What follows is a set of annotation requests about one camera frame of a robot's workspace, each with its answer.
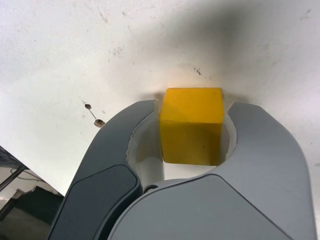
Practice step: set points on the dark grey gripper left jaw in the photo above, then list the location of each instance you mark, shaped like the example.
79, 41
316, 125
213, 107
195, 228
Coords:
105, 155

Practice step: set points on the yellow cube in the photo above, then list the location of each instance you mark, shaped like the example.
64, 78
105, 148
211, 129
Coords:
190, 125

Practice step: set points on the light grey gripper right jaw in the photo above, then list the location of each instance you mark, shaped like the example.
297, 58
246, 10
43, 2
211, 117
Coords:
205, 212

